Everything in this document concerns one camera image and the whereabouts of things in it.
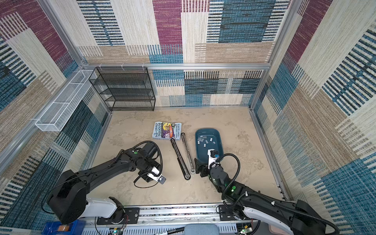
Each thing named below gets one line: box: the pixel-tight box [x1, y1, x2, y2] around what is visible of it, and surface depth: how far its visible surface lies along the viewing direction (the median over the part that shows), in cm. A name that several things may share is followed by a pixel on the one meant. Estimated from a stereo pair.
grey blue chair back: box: [184, 223, 220, 235], surface depth 69 cm
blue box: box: [41, 219, 87, 235], surface depth 67 cm
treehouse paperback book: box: [152, 121, 183, 141], surface depth 107 cm
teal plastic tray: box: [194, 127, 225, 164], surface depth 101 cm
